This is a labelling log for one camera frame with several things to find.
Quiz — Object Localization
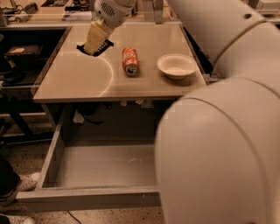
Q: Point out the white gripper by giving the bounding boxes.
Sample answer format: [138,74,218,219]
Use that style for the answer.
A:
[84,0,131,55]

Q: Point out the dark blue rxbar snack bar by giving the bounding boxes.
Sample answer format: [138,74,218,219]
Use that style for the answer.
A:
[76,39,114,57]

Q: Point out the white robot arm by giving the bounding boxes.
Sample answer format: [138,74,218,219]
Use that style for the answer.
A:
[155,0,280,224]

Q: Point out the open grey drawer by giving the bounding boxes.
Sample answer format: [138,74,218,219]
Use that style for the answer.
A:
[17,104,160,212]

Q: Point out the orange soda can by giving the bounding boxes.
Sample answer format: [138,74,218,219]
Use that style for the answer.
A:
[122,47,139,76]

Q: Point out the white bowl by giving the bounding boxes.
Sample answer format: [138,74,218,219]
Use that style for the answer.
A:
[157,53,197,80]

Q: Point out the white sneaker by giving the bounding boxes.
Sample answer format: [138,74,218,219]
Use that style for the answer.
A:
[0,172,40,207]

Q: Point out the black cable under table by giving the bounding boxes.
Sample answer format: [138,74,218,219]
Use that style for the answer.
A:
[76,102,104,126]

